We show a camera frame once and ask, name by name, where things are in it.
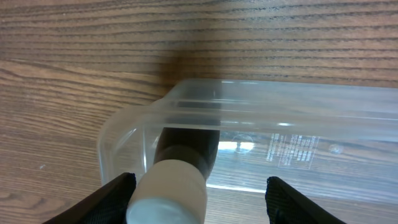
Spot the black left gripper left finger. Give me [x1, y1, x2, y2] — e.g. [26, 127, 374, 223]
[44, 172, 136, 224]

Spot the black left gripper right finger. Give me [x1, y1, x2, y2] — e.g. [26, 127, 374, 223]
[265, 176, 345, 224]

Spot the dark bottle white cap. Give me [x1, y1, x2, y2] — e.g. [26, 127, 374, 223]
[126, 128, 220, 224]

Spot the clear plastic container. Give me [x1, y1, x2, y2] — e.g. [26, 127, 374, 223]
[97, 79, 397, 204]

